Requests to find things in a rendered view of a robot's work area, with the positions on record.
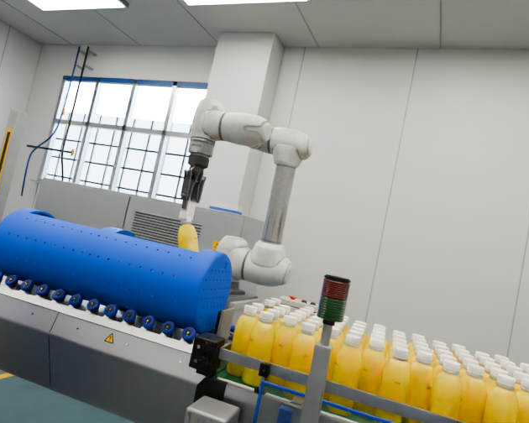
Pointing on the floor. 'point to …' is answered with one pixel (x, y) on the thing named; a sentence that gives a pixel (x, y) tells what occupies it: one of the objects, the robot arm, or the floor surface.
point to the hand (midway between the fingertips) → (187, 210)
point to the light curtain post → (2, 176)
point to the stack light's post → (316, 383)
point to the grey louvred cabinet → (143, 216)
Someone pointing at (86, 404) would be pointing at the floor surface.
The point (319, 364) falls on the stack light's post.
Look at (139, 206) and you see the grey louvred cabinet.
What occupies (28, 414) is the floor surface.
